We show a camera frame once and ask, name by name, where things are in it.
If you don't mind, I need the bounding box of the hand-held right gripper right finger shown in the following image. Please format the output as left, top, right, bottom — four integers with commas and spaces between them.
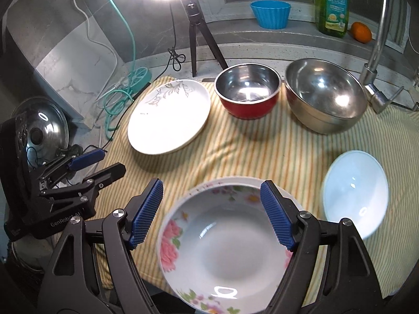
260, 180, 388, 314

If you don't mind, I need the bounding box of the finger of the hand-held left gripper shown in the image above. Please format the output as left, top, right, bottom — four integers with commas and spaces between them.
41, 162, 126, 204
31, 148, 107, 185

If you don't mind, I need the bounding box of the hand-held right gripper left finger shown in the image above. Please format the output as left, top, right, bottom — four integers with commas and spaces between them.
37, 178, 164, 314

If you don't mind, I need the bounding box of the floral print white plate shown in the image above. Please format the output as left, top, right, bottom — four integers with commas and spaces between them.
157, 177, 303, 314

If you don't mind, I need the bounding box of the leaf print white plate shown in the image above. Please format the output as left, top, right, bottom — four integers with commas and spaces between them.
127, 79, 212, 155

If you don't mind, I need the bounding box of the white bowl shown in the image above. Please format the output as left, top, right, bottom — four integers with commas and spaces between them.
322, 150, 390, 240

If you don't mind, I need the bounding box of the red steel bowl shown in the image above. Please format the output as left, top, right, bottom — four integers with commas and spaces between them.
214, 64, 283, 120

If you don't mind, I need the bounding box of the dark green clamp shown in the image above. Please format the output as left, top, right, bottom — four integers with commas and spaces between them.
56, 144, 84, 158

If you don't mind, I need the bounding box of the white rag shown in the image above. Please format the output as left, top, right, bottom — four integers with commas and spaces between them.
10, 232, 63, 272

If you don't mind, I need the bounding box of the glass pot lid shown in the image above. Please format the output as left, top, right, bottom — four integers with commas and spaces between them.
10, 96, 70, 171

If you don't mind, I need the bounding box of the striped yellow cloth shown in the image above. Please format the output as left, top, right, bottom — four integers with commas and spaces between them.
93, 75, 419, 311

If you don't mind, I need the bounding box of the teal round power strip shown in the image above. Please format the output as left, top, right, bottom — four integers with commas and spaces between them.
126, 67, 152, 94

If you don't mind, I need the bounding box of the large steel bowl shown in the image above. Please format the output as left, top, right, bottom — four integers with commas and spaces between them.
284, 58, 369, 135

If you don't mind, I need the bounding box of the black tripod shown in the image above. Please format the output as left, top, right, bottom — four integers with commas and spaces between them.
185, 0, 229, 77

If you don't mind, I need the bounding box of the blue fluted silicone cup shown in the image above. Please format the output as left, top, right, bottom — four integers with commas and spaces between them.
250, 1, 292, 29

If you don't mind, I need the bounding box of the orange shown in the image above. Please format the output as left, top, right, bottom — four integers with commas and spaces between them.
350, 22, 373, 44

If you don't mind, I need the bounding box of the steel faucet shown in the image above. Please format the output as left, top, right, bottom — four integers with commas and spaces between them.
359, 0, 406, 114

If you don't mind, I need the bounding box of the green dish soap bottle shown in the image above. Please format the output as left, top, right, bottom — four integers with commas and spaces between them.
313, 0, 350, 39

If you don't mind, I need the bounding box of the teal cable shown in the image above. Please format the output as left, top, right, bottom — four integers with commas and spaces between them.
92, 0, 146, 139

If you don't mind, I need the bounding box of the white cable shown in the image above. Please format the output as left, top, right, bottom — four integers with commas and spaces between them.
64, 0, 123, 105

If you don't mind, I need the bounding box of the black ring light cable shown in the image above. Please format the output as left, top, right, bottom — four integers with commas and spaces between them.
168, 0, 184, 72

